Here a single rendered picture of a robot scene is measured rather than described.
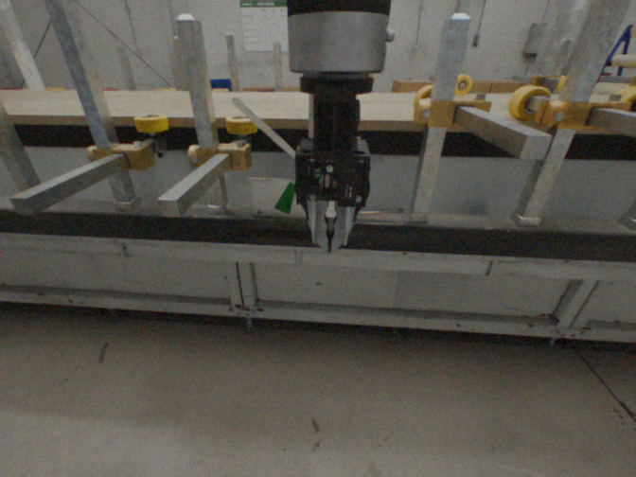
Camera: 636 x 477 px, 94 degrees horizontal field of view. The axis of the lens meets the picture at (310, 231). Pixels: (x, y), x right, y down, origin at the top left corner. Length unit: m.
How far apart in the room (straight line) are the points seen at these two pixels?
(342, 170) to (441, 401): 1.09
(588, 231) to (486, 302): 0.54
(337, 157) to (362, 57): 0.08
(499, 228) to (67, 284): 1.63
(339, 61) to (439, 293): 1.08
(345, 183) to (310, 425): 0.97
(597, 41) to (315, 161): 0.60
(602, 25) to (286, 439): 1.24
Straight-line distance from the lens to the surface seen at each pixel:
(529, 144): 0.47
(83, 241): 1.10
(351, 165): 0.29
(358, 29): 0.28
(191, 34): 0.72
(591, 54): 0.80
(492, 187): 1.05
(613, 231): 0.97
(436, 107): 0.68
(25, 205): 0.67
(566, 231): 0.90
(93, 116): 0.86
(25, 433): 1.48
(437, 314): 1.32
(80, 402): 1.45
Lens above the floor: 1.04
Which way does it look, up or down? 30 degrees down
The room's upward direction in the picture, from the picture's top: straight up
